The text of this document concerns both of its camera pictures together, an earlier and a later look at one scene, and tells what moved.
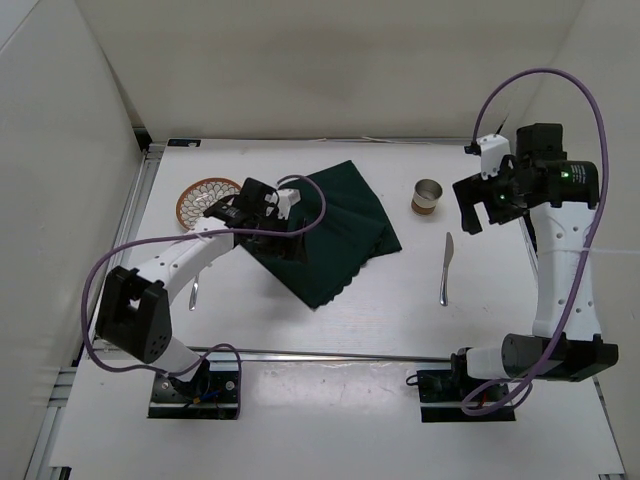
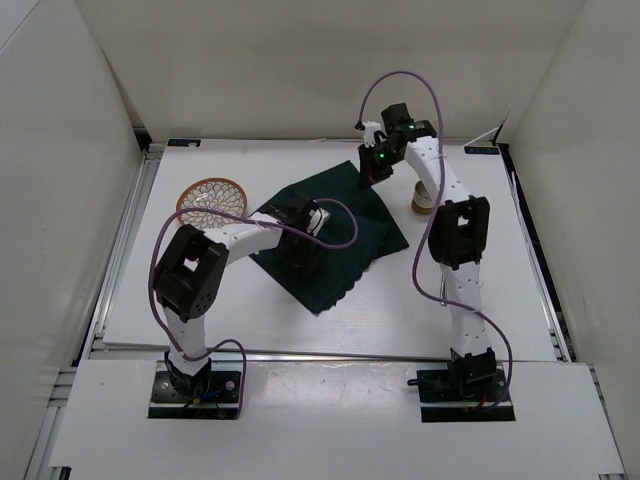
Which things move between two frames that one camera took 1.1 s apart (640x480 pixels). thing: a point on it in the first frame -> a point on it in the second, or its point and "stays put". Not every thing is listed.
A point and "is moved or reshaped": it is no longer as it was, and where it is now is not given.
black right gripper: (473, 190) -> (369, 174)
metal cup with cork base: (425, 196) stays put
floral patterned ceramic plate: (197, 196) stays put
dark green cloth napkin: (353, 232) is moved or reshaped
